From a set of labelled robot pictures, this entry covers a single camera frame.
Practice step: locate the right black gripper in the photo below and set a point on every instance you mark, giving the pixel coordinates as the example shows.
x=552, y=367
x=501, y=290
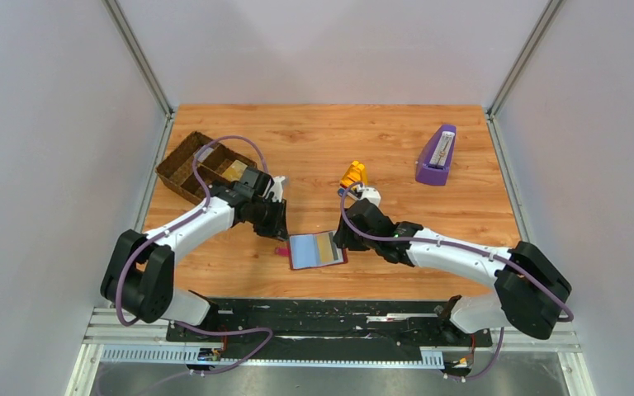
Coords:
x=351, y=225

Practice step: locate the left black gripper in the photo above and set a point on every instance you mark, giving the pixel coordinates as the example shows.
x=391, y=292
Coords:
x=272, y=219

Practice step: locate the red leather card holder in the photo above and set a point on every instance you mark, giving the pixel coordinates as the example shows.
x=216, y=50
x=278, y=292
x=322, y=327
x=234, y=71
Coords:
x=312, y=250

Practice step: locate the gold card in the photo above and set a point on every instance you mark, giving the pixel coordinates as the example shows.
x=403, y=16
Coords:
x=234, y=171
x=327, y=251

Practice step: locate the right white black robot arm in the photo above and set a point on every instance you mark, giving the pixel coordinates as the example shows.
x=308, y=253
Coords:
x=528, y=292

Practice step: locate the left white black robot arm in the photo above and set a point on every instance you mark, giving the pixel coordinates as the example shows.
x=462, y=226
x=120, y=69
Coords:
x=140, y=275

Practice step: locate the gold card in basket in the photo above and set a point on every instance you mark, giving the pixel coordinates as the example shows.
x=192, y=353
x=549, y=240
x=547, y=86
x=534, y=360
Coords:
x=234, y=171

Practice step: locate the silver card in basket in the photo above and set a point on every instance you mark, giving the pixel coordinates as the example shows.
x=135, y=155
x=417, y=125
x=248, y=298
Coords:
x=202, y=155

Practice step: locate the yellow toy truck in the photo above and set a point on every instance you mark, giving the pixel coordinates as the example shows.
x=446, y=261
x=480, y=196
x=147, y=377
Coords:
x=353, y=181

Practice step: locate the purple metronome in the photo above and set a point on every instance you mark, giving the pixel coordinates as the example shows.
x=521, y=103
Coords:
x=435, y=160

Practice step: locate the brown woven divided basket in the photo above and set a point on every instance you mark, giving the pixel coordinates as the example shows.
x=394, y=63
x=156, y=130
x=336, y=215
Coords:
x=178, y=170

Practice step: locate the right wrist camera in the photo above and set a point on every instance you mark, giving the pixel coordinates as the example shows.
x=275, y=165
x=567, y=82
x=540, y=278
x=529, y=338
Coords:
x=369, y=194

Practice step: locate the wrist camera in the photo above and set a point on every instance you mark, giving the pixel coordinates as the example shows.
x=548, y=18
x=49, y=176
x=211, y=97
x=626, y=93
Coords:
x=369, y=194
x=277, y=188

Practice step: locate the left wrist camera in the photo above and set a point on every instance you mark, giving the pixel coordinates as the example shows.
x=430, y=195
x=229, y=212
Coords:
x=277, y=188

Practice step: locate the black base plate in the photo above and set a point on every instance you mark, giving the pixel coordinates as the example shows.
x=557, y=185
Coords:
x=344, y=328

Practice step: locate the white slotted cable duct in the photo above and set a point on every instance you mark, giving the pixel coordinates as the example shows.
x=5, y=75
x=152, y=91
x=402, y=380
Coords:
x=429, y=359

